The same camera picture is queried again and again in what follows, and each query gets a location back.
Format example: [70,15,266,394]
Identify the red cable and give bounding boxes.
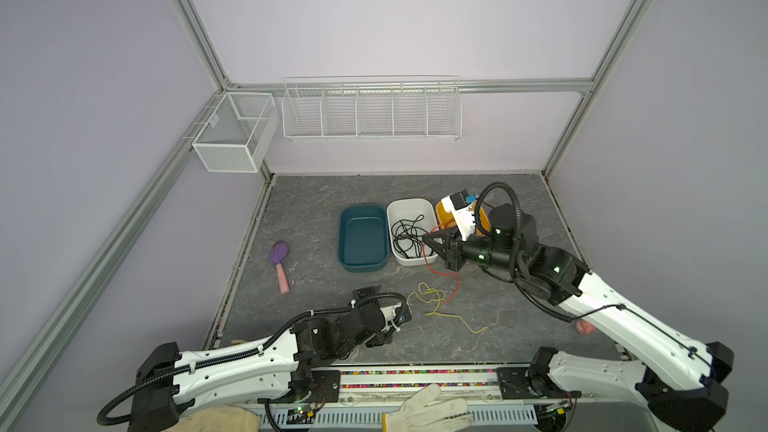
[421,224,462,304]

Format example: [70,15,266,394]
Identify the black cable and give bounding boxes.
[391,212,439,260]

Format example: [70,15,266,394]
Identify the red yellow black cables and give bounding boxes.
[406,281,490,335]

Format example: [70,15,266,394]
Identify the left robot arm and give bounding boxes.
[96,287,410,431]

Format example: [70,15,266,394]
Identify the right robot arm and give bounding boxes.
[421,182,734,431]

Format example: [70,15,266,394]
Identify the yellow plastic bin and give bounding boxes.
[435,194,478,240]

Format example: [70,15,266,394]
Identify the white plastic bin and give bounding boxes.
[386,198,438,267]

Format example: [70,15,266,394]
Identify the teal plastic bin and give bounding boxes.
[338,204,390,273]

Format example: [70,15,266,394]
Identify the white work glove centre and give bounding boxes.
[382,384,472,432]

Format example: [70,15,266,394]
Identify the white work glove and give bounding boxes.
[382,384,472,432]
[171,405,262,432]

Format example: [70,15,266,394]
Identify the purple pink hairbrush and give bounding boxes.
[268,241,290,295]

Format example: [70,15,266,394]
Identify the white work glove left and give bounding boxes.
[171,405,262,432]

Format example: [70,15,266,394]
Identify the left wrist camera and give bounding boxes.
[380,303,413,330]

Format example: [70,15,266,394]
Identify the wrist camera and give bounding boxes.
[440,189,477,241]
[380,303,413,330]

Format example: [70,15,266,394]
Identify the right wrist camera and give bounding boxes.
[440,189,477,241]

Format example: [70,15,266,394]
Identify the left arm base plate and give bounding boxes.
[290,369,341,403]

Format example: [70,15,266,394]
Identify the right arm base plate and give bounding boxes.
[496,367,568,400]

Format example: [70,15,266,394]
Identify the long white wire basket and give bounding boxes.
[282,75,463,141]

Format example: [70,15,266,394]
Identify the white wire mesh box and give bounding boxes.
[192,92,279,173]

